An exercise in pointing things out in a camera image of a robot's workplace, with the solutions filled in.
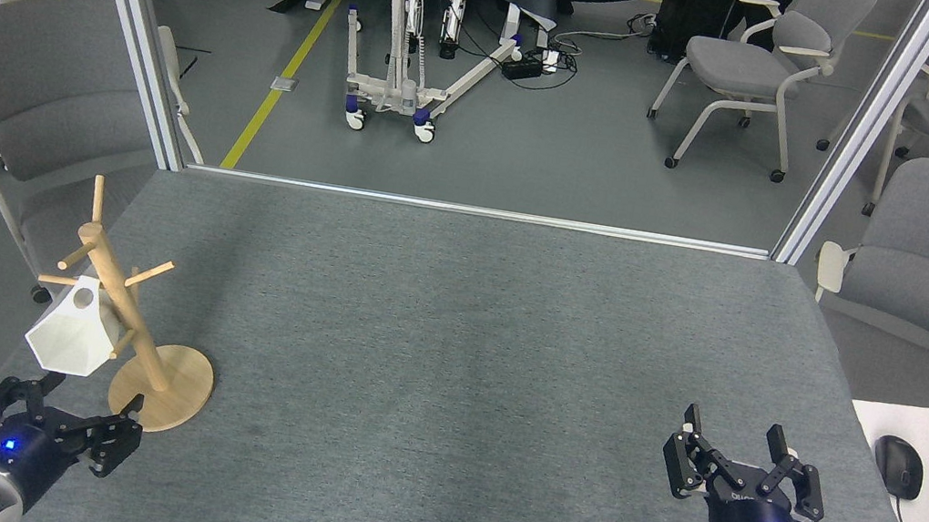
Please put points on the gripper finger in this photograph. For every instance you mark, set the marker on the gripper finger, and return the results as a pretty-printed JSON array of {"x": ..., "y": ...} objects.
[
  {"x": 807, "y": 496},
  {"x": 1, "y": 404},
  {"x": 683, "y": 464},
  {"x": 111, "y": 438}
]

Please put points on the white faceted cup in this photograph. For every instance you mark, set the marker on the white faceted cup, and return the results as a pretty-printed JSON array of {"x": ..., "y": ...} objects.
[{"x": 71, "y": 336}]

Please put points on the wooden cup rack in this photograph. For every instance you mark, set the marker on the wooden cup rack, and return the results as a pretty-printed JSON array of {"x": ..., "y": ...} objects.
[{"x": 165, "y": 387}]

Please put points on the black computer mouse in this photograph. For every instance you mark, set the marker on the black computer mouse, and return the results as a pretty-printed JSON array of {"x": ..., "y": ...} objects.
[{"x": 899, "y": 466}]

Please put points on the grey floor socket plate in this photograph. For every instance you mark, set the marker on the grey floor socket plate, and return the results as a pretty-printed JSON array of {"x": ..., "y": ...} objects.
[{"x": 284, "y": 84}]

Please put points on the black power strip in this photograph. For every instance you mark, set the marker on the black power strip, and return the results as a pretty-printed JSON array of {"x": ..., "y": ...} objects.
[{"x": 523, "y": 68}]

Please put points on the white stand on wheels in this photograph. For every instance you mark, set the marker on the white stand on wheels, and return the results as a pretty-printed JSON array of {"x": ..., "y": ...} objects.
[{"x": 389, "y": 89}]

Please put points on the silver table edge rail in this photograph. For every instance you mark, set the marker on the silver table edge rail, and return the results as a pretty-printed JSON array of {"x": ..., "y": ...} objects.
[{"x": 481, "y": 211}]

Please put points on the silver aluminium post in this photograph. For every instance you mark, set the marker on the silver aluminium post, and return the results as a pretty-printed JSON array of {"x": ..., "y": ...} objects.
[
  {"x": 861, "y": 136},
  {"x": 139, "y": 37}
]

